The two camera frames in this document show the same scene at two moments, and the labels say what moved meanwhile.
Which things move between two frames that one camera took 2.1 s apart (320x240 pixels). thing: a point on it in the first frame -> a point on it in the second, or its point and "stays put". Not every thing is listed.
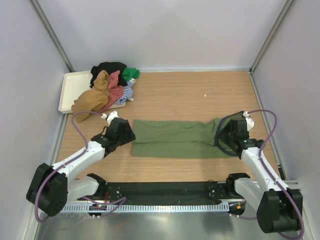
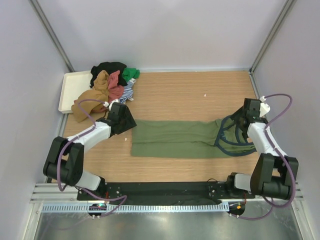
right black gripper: x=223 y=135 -> x=236 y=116
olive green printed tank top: x=174 y=138 stays put
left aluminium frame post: x=48 y=27 stays put
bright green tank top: x=128 y=73 stays put
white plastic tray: x=73 y=84 stays put
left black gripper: x=129 y=135 -> x=130 y=123
